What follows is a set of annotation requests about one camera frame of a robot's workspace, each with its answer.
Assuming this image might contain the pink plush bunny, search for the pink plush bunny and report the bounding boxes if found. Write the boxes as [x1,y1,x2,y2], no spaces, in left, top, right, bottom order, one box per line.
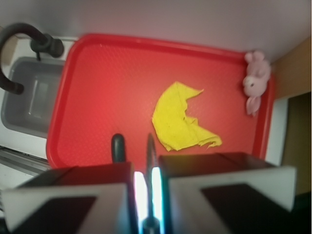
[243,50,271,117]

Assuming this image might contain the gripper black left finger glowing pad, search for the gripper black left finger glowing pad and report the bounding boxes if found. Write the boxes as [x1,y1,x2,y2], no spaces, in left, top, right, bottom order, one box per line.
[1,162,136,234]

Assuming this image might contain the black faucet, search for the black faucet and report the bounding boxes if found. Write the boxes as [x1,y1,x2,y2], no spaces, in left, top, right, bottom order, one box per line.
[0,22,65,95]

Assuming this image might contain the silver key bunch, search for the silver key bunch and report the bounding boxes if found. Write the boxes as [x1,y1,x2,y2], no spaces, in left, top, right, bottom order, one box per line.
[142,133,160,234]

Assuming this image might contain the red plastic tray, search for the red plastic tray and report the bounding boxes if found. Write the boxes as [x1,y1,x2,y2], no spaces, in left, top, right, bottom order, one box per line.
[46,34,274,172]

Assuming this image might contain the grey sink basin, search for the grey sink basin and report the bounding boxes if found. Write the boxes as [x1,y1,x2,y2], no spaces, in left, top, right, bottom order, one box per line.
[1,57,65,138]

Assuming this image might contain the yellow microfiber cloth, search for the yellow microfiber cloth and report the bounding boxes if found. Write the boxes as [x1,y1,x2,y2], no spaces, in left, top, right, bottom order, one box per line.
[152,82,222,152]

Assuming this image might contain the black oval remote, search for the black oval remote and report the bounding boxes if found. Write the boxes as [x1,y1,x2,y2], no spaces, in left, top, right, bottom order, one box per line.
[111,134,126,163]

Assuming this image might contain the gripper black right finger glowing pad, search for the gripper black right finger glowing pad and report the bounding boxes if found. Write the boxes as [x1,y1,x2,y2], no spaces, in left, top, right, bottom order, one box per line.
[158,152,296,234]

